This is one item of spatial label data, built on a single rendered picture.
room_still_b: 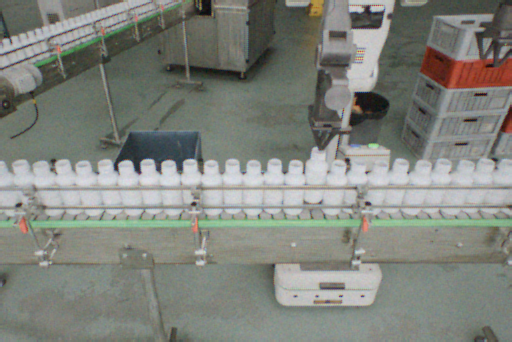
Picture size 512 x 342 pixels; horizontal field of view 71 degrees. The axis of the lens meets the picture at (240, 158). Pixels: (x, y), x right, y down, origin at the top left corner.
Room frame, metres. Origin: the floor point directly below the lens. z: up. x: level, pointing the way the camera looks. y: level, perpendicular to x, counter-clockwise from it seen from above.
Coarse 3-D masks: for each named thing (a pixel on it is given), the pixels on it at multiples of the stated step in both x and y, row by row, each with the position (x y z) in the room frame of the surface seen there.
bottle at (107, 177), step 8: (104, 160) 0.83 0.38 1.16; (104, 168) 0.80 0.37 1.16; (112, 168) 0.81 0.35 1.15; (104, 176) 0.80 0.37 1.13; (112, 176) 0.80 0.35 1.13; (104, 184) 0.79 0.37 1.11; (112, 184) 0.79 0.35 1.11; (104, 192) 0.79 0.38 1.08; (112, 192) 0.79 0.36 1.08; (104, 200) 0.79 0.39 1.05; (112, 200) 0.79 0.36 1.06; (120, 200) 0.80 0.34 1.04
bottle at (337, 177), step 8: (336, 160) 0.83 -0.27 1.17; (336, 168) 0.80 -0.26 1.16; (344, 168) 0.80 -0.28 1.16; (328, 176) 0.81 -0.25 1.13; (336, 176) 0.79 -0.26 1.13; (344, 176) 0.80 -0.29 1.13; (328, 184) 0.80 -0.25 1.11; (336, 184) 0.78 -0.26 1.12; (344, 184) 0.79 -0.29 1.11; (328, 192) 0.79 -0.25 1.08; (336, 192) 0.78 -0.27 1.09; (344, 192) 0.79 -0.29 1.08; (328, 200) 0.79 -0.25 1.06; (336, 200) 0.78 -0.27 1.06
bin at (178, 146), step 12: (132, 132) 1.38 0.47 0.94; (144, 132) 1.38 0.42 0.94; (156, 132) 1.38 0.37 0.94; (168, 132) 1.38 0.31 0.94; (180, 132) 1.38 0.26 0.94; (192, 132) 1.38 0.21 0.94; (132, 144) 1.37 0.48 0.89; (144, 144) 1.38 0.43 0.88; (156, 144) 1.38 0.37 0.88; (168, 144) 1.38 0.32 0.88; (180, 144) 1.38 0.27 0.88; (192, 144) 1.38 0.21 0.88; (120, 156) 1.21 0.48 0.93; (132, 156) 1.34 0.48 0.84; (144, 156) 1.38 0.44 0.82; (156, 156) 1.38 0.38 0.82; (168, 156) 1.38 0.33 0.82; (180, 156) 1.38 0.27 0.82; (192, 156) 1.38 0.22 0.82; (156, 168) 1.38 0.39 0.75; (180, 168) 1.38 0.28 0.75
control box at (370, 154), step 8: (344, 152) 0.96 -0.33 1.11; (352, 152) 0.95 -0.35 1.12; (360, 152) 0.95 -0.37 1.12; (368, 152) 0.95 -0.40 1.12; (376, 152) 0.95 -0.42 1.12; (384, 152) 0.95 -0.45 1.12; (344, 160) 0.95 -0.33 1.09; (352, 160) 0.94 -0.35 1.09; (368, 160) 0.94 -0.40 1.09; (384, 160) 0.94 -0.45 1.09; (368, 168) 0.93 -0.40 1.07
